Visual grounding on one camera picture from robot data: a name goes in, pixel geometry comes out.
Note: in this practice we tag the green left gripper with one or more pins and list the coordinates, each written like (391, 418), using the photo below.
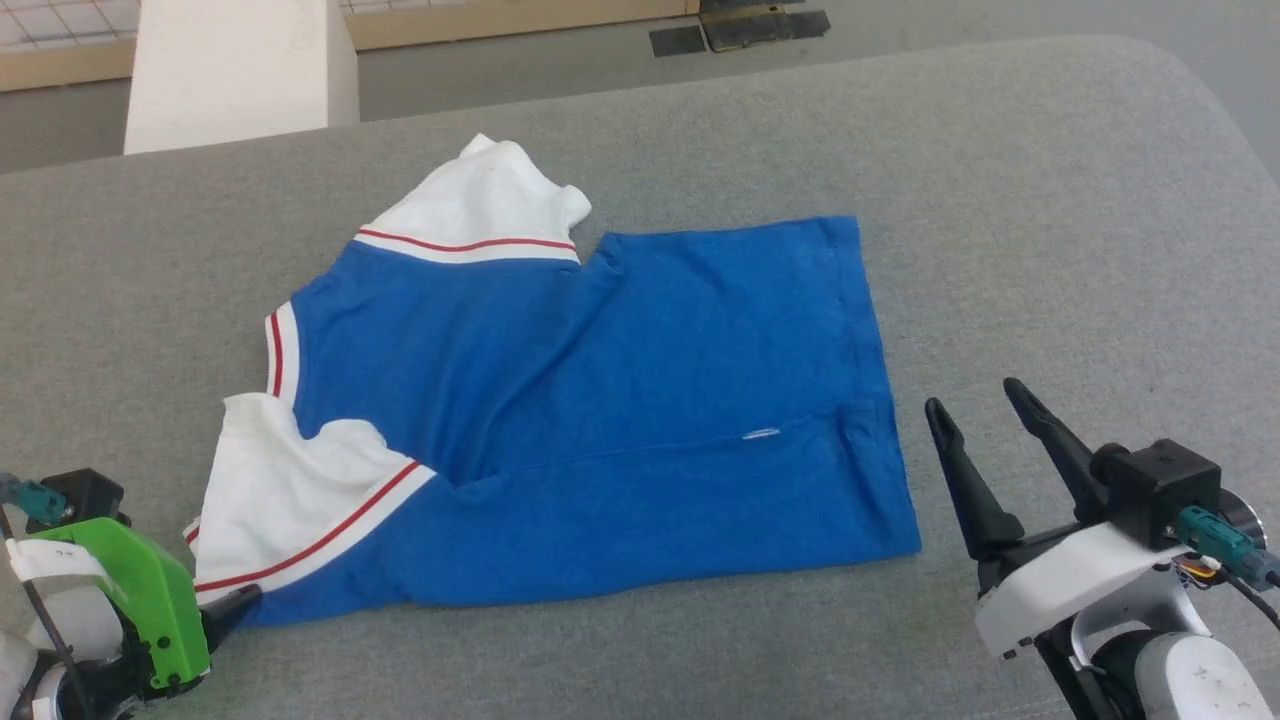
(150, 600)

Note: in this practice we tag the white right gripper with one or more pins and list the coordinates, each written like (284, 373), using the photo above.
(1070, 590)

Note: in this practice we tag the blue white red-striped jersey shirt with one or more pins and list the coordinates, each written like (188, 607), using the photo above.
(620, 400)

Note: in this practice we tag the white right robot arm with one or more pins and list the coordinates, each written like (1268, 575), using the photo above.
(1190, 680)

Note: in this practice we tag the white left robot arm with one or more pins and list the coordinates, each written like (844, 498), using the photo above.
(85, 625)

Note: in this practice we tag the large black floor mat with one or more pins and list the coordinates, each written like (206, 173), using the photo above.
(765, 28)

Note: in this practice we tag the white box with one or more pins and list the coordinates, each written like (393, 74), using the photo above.
(230, 70)

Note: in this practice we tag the small black floor mat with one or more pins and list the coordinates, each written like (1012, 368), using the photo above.
(678, 41)

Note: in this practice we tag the lemon print grid partition panel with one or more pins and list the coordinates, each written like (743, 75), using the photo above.
(480, 20)

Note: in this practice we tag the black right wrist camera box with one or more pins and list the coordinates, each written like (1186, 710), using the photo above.
(1160, 490)

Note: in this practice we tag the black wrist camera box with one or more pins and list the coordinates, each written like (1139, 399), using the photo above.
(90, 492)
(1160, 490)

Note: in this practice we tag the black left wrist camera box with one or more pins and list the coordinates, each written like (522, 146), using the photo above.
(90, 492)

